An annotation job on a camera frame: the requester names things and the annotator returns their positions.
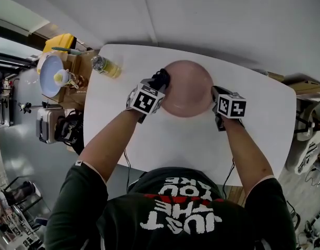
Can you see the silver suitcase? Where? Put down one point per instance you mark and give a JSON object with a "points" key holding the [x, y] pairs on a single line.
{"points": [[46, 125]]}

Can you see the big pink plate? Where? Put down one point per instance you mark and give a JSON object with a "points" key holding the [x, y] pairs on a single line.
{"points": [[188, 87]]}

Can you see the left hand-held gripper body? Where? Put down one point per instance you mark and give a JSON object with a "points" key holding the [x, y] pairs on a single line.
{"points": [[147, 100]]}

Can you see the dark green printed t-shirt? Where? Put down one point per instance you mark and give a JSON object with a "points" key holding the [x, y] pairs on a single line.
{"points": [[175, 217]]}

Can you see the grey shell chair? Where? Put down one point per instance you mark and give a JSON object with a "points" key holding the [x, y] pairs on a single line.
{"points": [[306, 139]]}

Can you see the black bag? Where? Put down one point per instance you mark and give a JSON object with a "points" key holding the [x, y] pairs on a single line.
{"points": [[71, 131]]}

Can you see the open cardboard box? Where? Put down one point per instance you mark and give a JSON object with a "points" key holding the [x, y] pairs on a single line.
{"points": [[79, 69]]}

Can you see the black tripod stand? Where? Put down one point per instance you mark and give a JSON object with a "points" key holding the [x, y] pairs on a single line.
{"points": [[25, 107]]}

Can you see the yellow plastic box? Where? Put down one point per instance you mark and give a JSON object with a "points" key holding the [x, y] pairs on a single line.
{"points": [[59, 42]]}

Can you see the flat cardboard box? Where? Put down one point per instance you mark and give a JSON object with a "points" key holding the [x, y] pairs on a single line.
{"points": [[303, 86]]}

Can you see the dark blue cloth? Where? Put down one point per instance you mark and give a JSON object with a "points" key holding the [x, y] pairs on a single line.
{"points": [[162, 77]]}

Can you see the yellow drink bottle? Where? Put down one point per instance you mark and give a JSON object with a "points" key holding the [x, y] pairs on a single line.
{"points": [[109, 68]]}

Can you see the light blue plate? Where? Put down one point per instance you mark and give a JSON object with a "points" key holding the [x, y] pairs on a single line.
{"points": [[48, 74]]}

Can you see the person's left forearm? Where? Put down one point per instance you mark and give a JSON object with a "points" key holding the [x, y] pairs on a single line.
{"points": [[105, 150]]}

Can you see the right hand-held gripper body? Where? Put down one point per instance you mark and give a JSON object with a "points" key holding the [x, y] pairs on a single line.
{"points": [[231, 105]]}

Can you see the person's right forearm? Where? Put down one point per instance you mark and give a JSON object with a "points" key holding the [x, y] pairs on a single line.
{"points": [[243, 152]]}

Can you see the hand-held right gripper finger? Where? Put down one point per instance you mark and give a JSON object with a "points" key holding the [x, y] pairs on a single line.
{"points": [[218, 90]]}

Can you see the small yellow white cup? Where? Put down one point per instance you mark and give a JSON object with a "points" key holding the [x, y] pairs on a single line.
{"points": [[61, 77]]}

